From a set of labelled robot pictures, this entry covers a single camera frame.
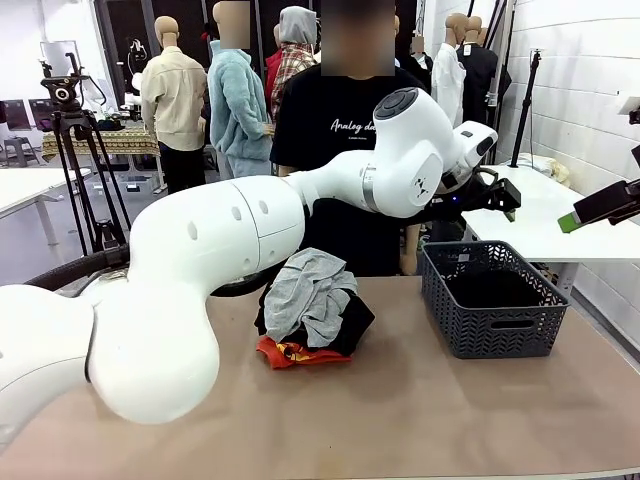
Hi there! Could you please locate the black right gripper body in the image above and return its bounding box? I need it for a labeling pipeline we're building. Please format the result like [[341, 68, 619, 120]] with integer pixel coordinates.
[[612, 178, 640, 226]]

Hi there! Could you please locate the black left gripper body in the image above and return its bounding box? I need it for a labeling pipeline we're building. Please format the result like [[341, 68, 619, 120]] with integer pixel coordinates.
[[432, 192, 501, 221]]

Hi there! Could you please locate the grey t-shirt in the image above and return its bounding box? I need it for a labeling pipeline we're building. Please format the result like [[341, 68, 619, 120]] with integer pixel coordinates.
[[263, 247, 359, 350]]

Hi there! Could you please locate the red printed t-shirt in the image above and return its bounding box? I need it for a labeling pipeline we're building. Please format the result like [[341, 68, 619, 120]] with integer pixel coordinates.
[[255, 335, 354, 370]]

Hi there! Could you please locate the person's left forearm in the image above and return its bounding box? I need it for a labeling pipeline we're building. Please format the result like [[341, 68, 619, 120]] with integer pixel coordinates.
[[399, 222, 422, 277]]

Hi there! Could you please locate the cream cloth bundle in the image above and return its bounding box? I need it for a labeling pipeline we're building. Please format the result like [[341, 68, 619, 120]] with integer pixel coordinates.
[[517, 152, 572, 189]]

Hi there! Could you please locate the white work table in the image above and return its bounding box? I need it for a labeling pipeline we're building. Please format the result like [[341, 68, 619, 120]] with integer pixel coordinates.
[[462, 163, 640, 264]]

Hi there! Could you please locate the black light stand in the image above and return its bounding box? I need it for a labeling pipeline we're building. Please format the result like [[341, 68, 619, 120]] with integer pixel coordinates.
[[508, 48, 545, 169]]

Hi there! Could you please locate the black shirt mannequin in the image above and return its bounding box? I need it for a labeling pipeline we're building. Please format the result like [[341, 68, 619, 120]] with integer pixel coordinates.
[[457, 14, 514, 126]]

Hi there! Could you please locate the white shirt mannequin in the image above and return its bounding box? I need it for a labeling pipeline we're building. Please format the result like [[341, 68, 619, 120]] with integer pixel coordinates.
[[430, 12, 469, 129]]

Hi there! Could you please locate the person in black t-shirt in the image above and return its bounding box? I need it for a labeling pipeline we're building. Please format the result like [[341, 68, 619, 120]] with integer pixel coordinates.
[[269, 0, 436, 277]]

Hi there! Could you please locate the grey plastic lattice basket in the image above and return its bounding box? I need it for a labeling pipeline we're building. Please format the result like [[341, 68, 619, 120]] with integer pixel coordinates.
[[419, 240, 571, 360]]

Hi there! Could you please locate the plaid hoodie mannequin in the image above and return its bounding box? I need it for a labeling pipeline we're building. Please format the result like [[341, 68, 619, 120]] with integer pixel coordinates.
[[269, 4, 321, 121]]

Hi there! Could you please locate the red jacket mannequin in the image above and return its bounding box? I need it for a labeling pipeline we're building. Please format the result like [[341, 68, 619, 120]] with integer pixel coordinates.
[[264, 23, 284, 96]]

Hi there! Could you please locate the light blue fleece mannequin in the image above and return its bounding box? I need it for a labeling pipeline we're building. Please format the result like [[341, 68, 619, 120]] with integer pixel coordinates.
[[206, 0, 275, 180]]

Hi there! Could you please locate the cream jacket mannequin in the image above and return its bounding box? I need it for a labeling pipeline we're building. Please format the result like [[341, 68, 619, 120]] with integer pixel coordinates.
[[139, 14, 211, 196]]

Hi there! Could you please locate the patterned tablecloth table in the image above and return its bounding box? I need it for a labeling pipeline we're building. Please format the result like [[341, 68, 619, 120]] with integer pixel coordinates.
[[41, 127, 162, 162]]

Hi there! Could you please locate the white height-adjustable table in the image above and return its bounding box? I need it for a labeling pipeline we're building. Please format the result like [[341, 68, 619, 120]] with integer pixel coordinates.
[[0, 167, 95, 247]]

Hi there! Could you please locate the dark computer monitor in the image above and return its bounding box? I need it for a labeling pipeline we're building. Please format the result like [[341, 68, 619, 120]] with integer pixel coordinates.
[[28, 98, 55, 129], [0, 98, 32, 132]]

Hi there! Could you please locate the grey metal stool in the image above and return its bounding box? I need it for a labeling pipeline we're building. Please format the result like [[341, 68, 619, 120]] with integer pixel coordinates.
[[3, 137, 40, 169]]

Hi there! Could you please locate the black camera tripod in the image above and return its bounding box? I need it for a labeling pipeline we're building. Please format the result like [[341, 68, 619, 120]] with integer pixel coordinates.
[[49, 110, 132, 256]]

